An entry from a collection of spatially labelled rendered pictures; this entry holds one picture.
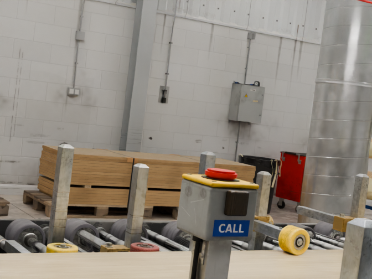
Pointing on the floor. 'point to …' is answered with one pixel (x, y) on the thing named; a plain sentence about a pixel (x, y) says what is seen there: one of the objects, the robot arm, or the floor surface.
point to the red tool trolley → (290, 177)
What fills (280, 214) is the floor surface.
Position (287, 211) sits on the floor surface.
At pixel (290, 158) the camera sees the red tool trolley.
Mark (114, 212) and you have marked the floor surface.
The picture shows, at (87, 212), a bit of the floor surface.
